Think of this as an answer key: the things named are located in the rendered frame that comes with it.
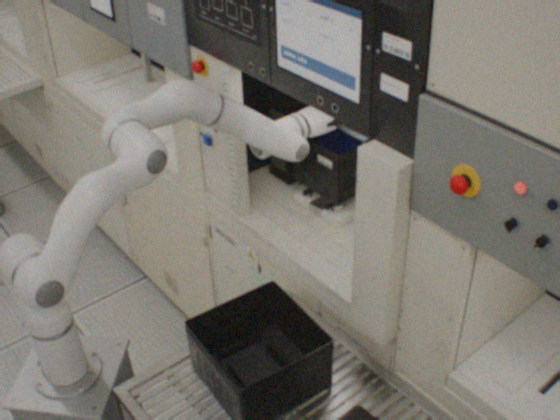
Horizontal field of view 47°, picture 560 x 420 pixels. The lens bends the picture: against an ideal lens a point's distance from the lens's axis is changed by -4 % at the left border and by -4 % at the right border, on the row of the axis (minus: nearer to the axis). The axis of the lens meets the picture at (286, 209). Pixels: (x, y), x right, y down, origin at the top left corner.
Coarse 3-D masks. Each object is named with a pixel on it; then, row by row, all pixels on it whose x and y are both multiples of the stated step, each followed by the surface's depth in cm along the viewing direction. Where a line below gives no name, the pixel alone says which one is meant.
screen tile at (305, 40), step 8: (280, 0) 153; (288, 0) 151; (280, 8) 154; (288, 8) 152; (296, 8) 150; (304, 8) 148; (312, 8) 145; (280, 16) 156; (288, 16) 153; (296, 16) 151; (304, 16) 149; (312, 16) 147; (280, 24) 157; (312, 24) 148; (280, 32) 158; (288, 32) 156; (296, 32) 153; (304, 32) 151; (312, 32) 149; (288, 40) 157; (296, 40) 155; (304, 40) 152; (312, 40) 150; (304, 48) 153; (312, 48) 151
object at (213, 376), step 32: (256, 288) 178; (192, 320) 170; (224, 320) 177; (256, 320) 185; (288, 320) 181; (192, 352) 172; (224, 352) 179; (256, 352) 181; (288, 352) 181; (320, 352) 161; (224, 384) 158; (256, 384) 152; (288, 384) 160; (320, 384) 168; (256, 416) 159
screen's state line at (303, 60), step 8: (280, 48) 161; (288, 48) 158; (288, 56) 159; (296, 56) 157; (304, 56) 155; (304, 64) 156; (312, 64) 154; (320, 64) 151; (320, 72) 152; (328, 72) 150; (336, 72) 148; (336, 80) 149; (344, 80) 147; (352, 80) 145; (352, 88) 146
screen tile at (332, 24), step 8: (320, 16) 145; (328, 16) 142; (336, 16) 140; (320, 24) 146; (328, 24) 144; (336, 24) 142; (344, 24) 140; (328, 32) 145; (336, 32) 143; (344, 32) 141; (320, 40) 148; (352, 40) 140; (320, 48) 149; (328, 48) 147; (336, 48) 145; (352, 48) 141; (328, 56) 148; (336, 56) 146; (344, 56) 144; (352, 56) 142; (344, 64) 145; (352, 64) 143
